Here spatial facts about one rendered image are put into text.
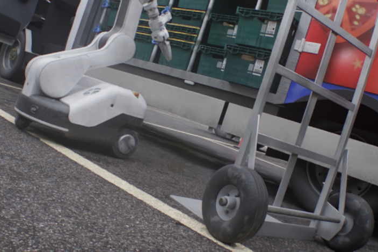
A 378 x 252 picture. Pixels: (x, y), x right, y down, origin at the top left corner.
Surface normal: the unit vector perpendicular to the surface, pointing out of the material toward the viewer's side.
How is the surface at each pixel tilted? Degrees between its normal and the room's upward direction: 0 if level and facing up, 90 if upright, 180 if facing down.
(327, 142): 90
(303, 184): 79
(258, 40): 100
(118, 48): 90
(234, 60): 96
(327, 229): 90
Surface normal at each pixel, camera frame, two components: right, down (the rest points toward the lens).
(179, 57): -0.61, -0.15
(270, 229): 0.54, 0.20
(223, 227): -0.73, -0.49
